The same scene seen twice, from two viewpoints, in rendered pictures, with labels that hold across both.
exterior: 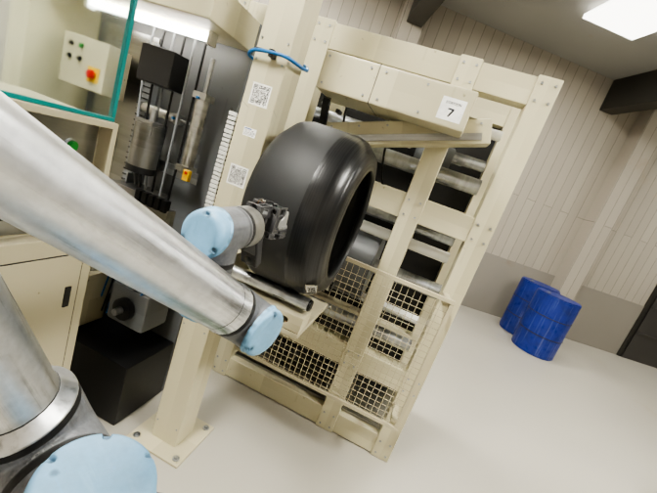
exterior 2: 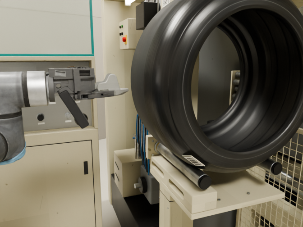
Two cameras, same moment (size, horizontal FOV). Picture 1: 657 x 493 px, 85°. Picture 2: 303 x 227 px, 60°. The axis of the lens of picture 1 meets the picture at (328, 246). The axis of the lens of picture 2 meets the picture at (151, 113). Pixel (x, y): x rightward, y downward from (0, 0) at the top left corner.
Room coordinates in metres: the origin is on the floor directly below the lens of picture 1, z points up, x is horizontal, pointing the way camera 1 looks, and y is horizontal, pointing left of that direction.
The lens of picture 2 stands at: (0.62, -0.53, 1.27)
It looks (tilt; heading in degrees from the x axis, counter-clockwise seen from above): 12 degrees down; 57
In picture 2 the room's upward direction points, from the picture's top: straight up
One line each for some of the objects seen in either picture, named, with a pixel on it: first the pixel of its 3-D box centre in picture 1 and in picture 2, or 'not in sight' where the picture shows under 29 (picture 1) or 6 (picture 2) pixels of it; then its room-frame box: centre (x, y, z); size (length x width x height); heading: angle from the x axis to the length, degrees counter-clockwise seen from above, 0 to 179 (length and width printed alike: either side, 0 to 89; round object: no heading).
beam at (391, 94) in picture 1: (395, 97); not in sight; (1.58, -0.05, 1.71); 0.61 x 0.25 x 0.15; 78
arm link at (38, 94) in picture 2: (240, 226); (39, 88); (0.74, 0.19, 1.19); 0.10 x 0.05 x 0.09; 78
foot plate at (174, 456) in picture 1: (172, 430); not in sight; (1.36, 0.39, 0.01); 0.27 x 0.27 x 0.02; 78
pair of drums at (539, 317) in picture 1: (536, 315); not in sight; (4.68, -2.95, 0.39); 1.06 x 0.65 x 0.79; 7
